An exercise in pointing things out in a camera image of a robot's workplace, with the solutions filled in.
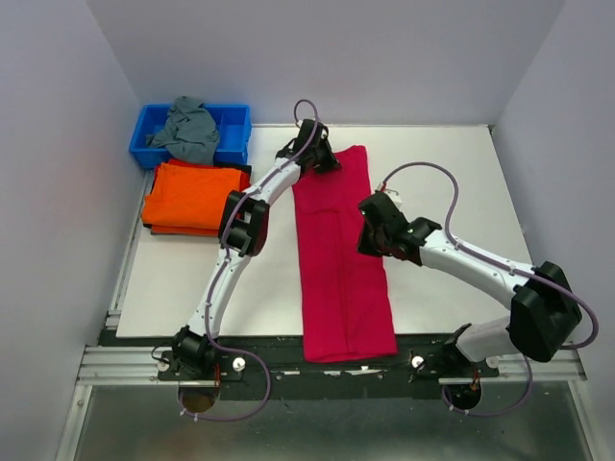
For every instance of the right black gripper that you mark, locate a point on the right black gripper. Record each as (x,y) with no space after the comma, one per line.
(364,247)

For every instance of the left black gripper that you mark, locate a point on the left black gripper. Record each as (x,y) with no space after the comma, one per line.
(330,163)

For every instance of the magenta t shirt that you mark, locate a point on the magenta t shirt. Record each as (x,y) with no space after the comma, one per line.
(345,306)

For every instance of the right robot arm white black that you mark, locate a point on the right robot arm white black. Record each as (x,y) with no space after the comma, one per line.
(541,313)

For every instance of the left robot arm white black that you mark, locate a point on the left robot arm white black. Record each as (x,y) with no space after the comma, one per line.
(242,235)

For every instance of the blue plastic bin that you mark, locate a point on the blue plastic bin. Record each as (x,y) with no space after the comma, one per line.
(233,123)

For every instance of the grey t shirt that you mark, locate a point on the grey t shirt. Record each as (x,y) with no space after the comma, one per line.
(189,133)

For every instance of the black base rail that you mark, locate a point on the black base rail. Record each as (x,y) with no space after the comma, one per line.
(274,367)

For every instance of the aluminium extrusion frame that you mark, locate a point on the aluminium extrusion frame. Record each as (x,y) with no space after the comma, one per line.
(134,365)

